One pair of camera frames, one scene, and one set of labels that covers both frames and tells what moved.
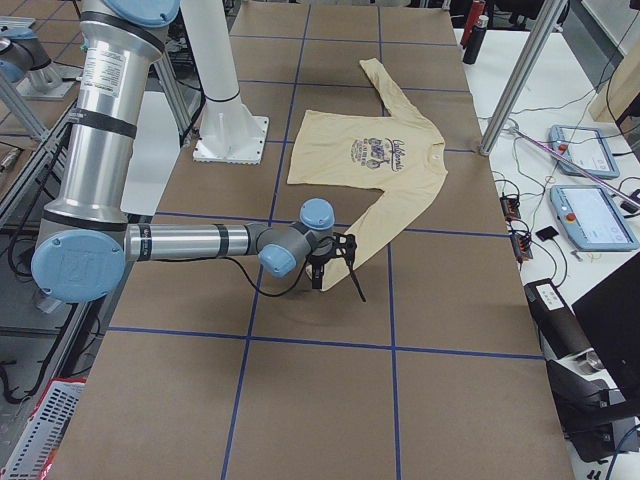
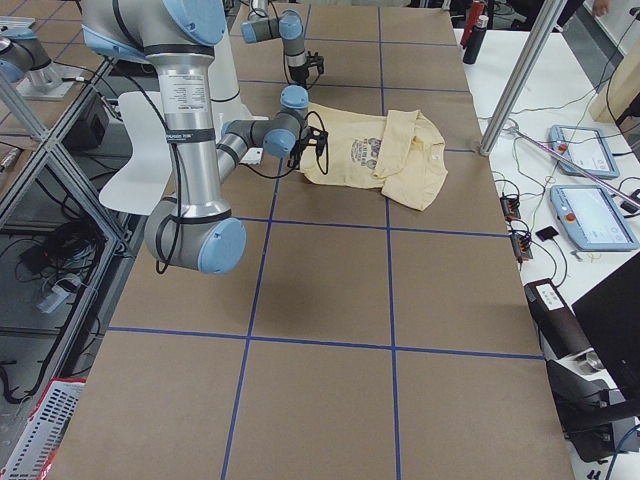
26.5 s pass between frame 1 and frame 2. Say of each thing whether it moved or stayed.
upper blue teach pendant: stayed
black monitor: stayed
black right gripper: moved
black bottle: stayed
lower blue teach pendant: stayed
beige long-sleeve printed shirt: moved
